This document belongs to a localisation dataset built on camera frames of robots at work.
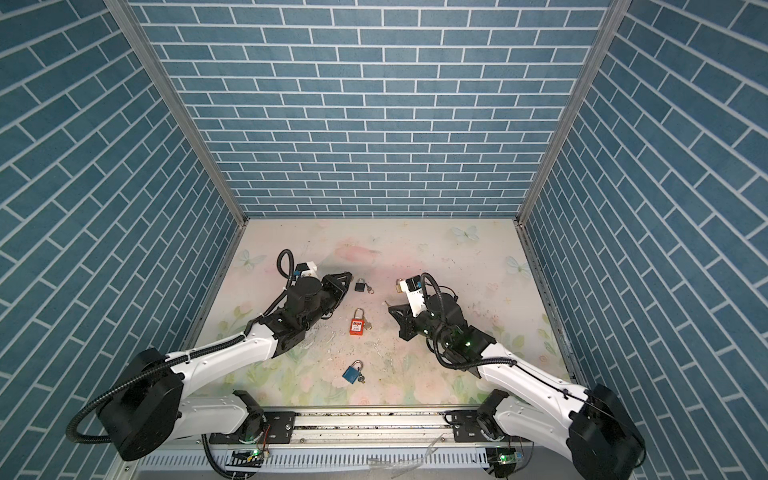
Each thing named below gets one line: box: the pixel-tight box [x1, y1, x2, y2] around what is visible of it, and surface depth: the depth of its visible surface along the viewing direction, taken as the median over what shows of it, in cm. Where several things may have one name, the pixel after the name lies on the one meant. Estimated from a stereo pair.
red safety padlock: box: [350, 307, 365, 336], surface depth 92 cm
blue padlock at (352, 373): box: [342, 360, 363, 385], surface depth 84 cm
